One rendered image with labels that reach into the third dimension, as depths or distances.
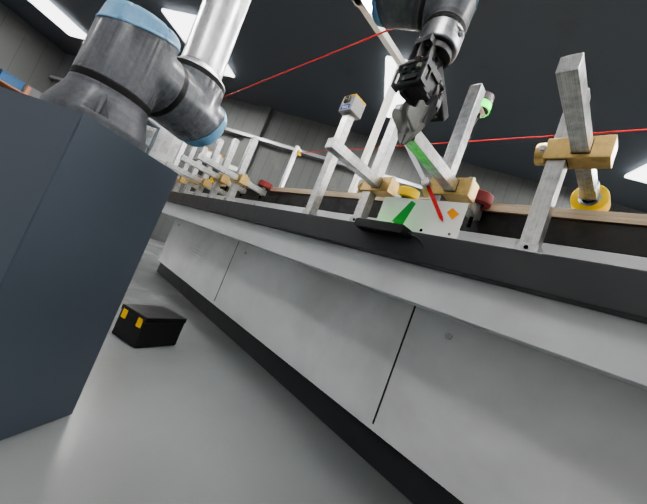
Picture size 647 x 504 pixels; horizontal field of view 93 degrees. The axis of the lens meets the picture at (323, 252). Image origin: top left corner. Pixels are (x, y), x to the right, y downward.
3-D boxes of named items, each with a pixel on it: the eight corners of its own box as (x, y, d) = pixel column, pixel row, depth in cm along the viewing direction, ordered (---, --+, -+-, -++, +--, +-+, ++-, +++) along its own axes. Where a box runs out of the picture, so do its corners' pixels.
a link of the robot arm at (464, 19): (435, 6, 74) (479, 10, 71) (417, 50, 73) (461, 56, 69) (439, -37, 65) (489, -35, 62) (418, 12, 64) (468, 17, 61)
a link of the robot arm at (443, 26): (431, 57, 73) (473, 45, 66) (424, 75, 72) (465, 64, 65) (414, 25, 67) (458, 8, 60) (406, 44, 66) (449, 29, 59)
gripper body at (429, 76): (388, 89, 64) (408, 40, 65) (407, 115, 70) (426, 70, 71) (420, 81, 58) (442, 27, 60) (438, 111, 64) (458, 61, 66)
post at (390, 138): (354, 231, 101) (405, 101, 105) (347, 229, 103) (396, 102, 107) (361, 235, 103) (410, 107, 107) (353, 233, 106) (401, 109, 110)
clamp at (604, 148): (610, 155, 60) (618, 132, 61) (531, 157, 70) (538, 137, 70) (611, 171, 64) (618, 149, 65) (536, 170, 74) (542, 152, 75)
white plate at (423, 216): (455, 239, 76) (468, 202, 77) (373, 225, 95) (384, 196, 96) (455, 240, 76) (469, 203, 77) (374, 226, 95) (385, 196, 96)
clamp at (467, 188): (467, 195, 78) (473, 177, 78) (419, 192, 88) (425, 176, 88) (474, 204, 82) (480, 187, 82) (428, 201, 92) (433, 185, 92)
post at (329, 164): (308, 215, 119) (349, 111, 123) (300, 213, 123) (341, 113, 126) (316, 219, 122) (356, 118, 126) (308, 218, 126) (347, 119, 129)
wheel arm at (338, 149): (331, 149, 82) (336, 135, 83) (322, 150, 85) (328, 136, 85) (407, 215, 112) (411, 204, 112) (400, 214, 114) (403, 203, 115)
